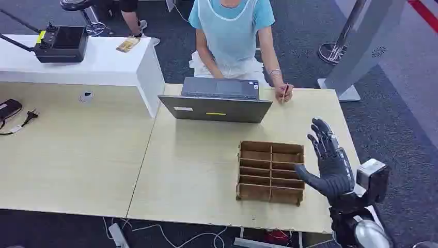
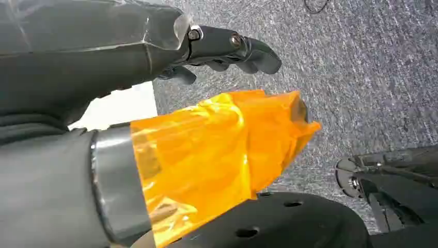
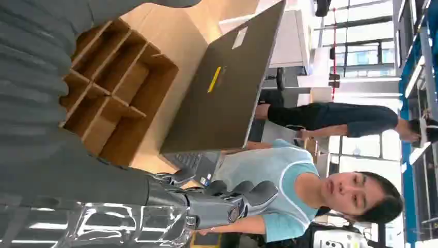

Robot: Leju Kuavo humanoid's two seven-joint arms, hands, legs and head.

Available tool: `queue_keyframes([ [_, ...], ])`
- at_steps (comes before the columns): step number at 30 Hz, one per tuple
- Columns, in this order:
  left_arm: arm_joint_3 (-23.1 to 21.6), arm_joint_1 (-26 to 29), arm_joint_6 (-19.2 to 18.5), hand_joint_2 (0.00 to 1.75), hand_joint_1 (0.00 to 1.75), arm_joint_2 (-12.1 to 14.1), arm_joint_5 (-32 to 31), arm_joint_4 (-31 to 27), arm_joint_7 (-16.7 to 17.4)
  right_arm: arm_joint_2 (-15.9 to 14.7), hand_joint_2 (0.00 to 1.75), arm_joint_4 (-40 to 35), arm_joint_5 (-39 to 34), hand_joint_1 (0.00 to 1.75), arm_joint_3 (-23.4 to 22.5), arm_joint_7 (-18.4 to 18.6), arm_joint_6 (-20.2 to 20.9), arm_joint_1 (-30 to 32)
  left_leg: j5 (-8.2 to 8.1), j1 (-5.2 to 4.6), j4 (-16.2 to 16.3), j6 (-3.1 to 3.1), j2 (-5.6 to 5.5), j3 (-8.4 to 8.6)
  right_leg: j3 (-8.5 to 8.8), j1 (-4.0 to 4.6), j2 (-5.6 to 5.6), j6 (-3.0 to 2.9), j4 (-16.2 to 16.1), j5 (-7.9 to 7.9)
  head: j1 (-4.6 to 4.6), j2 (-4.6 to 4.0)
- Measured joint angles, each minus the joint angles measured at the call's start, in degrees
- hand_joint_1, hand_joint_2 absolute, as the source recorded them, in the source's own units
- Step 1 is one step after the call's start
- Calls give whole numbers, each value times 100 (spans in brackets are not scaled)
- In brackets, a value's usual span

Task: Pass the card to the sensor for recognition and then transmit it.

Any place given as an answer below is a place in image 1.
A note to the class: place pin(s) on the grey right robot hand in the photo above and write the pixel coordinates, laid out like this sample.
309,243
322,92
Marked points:
333,171

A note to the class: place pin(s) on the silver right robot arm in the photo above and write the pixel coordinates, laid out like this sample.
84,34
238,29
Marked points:
366,232

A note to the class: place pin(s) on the wooden card box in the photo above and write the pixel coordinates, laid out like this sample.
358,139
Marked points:
270,173

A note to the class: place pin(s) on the red object under desk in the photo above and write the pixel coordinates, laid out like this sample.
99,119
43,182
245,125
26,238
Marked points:
277,237

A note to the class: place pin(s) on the thin pen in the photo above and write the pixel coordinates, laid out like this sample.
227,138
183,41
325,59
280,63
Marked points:
284,94

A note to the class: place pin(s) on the person's left hand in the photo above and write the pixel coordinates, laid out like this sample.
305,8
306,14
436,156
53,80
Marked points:
283,94

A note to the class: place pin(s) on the white standing panel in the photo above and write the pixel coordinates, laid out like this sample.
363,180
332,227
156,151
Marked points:
362,44

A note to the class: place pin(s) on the grey laptop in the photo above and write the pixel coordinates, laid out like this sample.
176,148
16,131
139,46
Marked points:
215,109

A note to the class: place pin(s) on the person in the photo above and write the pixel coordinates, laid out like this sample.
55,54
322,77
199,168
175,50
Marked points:
229,34

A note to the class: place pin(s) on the red floor tape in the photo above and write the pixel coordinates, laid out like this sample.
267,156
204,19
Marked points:
424,12

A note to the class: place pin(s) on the white power strip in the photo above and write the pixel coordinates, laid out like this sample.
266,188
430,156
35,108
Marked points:
118,236

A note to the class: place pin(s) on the yellow card packet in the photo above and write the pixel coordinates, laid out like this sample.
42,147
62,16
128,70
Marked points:
128,44

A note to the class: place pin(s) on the standing person's leg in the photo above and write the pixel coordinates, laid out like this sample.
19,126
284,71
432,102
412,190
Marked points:
131,20

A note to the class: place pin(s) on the white counter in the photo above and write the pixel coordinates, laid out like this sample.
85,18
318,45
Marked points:
102,65

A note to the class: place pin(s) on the black office chair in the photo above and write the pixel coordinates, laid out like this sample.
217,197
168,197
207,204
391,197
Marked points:
92,17

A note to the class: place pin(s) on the black control device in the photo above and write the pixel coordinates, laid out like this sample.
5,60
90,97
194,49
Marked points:
65,42

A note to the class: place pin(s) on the black power adapter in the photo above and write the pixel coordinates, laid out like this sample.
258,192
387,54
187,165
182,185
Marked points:
9,107

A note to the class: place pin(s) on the black rod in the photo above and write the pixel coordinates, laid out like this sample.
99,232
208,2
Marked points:
17,43

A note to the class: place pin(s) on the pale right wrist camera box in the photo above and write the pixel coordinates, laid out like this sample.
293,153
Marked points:
373,178

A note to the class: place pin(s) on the chrome stanchion post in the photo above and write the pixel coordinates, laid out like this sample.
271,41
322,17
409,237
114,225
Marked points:
333,51

